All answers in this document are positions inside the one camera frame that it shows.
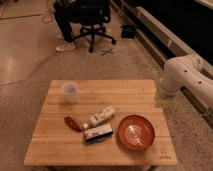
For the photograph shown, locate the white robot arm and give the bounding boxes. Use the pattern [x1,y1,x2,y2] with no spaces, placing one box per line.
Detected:
[160,54,213,108]

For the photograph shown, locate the dark red pepper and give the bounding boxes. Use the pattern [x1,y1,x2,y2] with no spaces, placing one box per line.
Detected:
[64,117,82,132]

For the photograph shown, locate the red ceramic bowl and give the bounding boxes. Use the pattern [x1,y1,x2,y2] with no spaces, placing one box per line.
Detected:
[117,115,155,151]

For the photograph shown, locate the white crumpled wrapper packet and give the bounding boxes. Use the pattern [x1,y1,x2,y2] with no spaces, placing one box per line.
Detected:
[83,106,115,130]

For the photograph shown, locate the translucent plastic cup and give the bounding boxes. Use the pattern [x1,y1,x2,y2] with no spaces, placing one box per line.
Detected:
[61,81,78,104]

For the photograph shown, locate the small printed cardboard box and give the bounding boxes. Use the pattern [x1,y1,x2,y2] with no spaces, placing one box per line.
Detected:
[84,124,113,144]

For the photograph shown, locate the small black box on floor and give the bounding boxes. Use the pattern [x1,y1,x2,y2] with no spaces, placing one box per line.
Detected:
[121,25,136,38]

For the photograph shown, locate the long workbench edge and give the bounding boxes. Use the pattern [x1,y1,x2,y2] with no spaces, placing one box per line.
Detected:
[111,0,213,129]

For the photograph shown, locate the black office chair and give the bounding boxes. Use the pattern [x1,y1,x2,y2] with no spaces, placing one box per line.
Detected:
[73,0,116,53]

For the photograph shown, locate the seated person dark clothes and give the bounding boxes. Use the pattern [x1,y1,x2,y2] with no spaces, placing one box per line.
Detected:
[53,0,76,52]

